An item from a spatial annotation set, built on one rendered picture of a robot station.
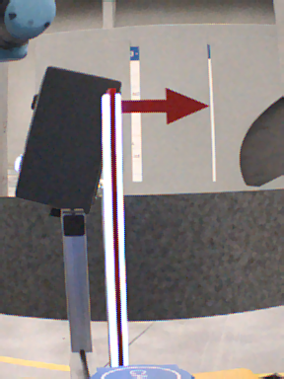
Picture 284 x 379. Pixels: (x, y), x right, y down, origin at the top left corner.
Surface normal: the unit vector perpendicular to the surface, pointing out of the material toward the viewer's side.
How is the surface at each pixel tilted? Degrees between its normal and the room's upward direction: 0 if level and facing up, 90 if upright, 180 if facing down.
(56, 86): 90
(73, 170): 90
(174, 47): 90
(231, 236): 90
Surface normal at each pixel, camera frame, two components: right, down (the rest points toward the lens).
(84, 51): -0.26, 0.09
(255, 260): 0.30, 0.07
